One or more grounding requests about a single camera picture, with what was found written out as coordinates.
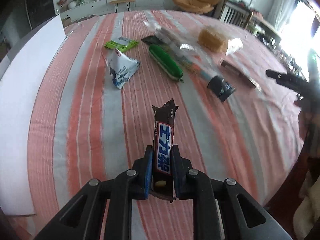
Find black cabinet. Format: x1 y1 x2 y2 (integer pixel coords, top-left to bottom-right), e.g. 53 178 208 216
25 0 55 29

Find orange lounge chair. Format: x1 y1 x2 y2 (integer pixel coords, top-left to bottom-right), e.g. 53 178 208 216
172 0 221 15

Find bagged orange bread loaf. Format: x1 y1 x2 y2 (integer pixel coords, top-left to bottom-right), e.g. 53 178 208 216
198 26 243 56

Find brown snickers bar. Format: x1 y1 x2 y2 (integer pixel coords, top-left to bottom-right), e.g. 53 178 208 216
151 99 178 202

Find red striped tablecloth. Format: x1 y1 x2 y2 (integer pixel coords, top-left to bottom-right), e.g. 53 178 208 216
27 10 302 232

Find bagged brown hawthorn strips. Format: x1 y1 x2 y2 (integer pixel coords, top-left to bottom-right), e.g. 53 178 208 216
221 60 262 92

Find white blue triangular snack bag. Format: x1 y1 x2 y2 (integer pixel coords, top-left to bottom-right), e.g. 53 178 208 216
106 49 140 89

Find white storage box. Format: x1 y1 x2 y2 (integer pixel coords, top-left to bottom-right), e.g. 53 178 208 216
1 15 66 216

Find dark wooden chair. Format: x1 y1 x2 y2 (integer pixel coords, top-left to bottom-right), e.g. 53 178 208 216
219 0 253 29

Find white vase with plant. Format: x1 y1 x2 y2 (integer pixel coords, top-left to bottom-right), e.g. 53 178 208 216
68 0 89 9

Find green sausage snack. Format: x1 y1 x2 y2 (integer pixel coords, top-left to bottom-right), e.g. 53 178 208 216
149 44 183 82

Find small wooden side table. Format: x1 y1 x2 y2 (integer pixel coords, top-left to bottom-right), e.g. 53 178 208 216
108 0 136 13

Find white tv cabinet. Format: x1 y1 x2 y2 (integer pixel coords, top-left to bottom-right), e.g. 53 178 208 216
60 0 165 22

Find green white snack packet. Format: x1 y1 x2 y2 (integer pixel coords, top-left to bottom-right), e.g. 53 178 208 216
104 37 139 53

